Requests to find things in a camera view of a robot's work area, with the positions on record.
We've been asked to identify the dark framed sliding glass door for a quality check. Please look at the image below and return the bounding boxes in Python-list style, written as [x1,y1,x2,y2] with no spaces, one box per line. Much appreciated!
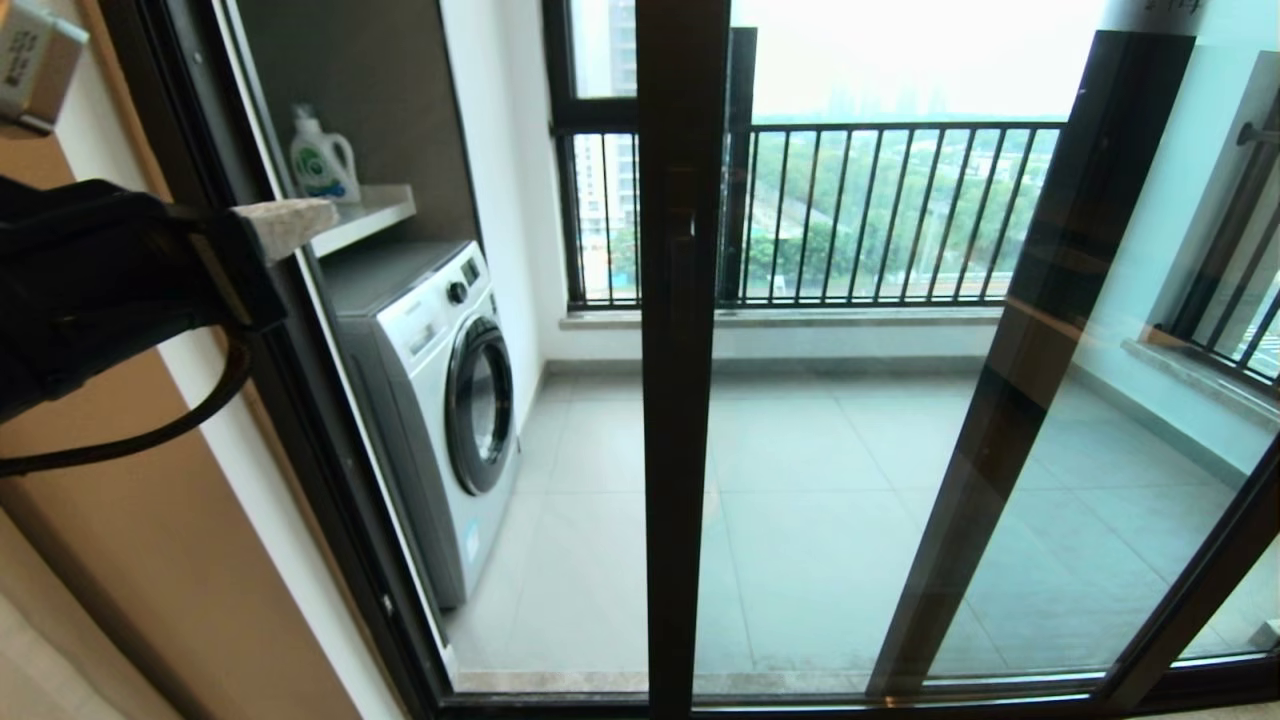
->
[635,0,1280,720]

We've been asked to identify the white detergent bottle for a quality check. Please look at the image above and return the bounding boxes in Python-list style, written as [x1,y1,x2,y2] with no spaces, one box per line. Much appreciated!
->
[290,105,363,204]

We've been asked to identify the white front-load washing machine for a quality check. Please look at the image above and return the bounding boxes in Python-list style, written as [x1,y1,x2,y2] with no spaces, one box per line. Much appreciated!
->
[320,240,521,609]

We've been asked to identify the highrise building outside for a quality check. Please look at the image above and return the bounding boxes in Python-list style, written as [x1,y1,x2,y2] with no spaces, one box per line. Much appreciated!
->
[575,0,641,241]

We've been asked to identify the long stone window sill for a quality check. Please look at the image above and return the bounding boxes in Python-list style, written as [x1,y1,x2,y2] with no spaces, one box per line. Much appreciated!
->
[558,305,1006,329]

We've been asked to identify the dark framed fixed glass door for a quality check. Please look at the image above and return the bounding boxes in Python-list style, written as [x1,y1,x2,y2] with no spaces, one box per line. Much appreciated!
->
[865,30,1280,701]

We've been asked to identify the short stone window sill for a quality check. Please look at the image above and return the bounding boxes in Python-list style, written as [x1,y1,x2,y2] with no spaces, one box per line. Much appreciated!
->
[1120,335,1280,426]

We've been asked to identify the black side balcony railing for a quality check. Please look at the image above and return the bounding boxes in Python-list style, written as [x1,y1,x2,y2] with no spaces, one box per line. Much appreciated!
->
[1155,100,1280,389]

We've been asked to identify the white wall shelf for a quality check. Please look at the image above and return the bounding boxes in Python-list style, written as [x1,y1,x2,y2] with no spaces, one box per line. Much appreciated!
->
[305,183,418,259]

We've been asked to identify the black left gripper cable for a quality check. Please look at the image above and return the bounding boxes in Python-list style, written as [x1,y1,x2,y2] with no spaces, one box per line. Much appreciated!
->
[0,328,254,478]

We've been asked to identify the black window frame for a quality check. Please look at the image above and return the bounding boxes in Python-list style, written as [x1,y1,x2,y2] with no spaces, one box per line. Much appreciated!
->
[543,0,758,304]

